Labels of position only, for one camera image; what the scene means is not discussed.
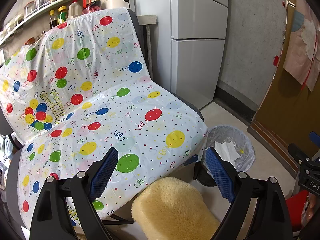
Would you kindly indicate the grey office chair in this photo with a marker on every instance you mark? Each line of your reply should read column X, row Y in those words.
column 15, row 179

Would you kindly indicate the brown wooden door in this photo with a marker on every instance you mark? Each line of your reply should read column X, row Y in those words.
column 290, row 108

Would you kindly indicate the yellow fuzzy knee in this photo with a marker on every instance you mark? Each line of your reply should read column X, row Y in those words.
column 172, row 209

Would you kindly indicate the balloon print birthday tablecloth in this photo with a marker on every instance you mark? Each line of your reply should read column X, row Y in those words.
column 95, row 99

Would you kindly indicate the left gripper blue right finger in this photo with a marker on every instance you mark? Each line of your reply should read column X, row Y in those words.
column 219, row 174

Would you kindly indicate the trash bin with grey bag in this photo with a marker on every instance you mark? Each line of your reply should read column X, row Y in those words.
column 221, row 134

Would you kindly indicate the white refrigerator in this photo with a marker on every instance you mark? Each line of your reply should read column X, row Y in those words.
column 187, row 45

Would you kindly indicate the white paper napkin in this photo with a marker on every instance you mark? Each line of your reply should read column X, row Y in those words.
column 227, row 151

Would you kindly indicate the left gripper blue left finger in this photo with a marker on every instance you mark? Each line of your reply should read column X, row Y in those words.
column 100, row 172

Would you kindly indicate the kitchen wall shelf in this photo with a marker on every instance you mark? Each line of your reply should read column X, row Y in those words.
column 36, row 13

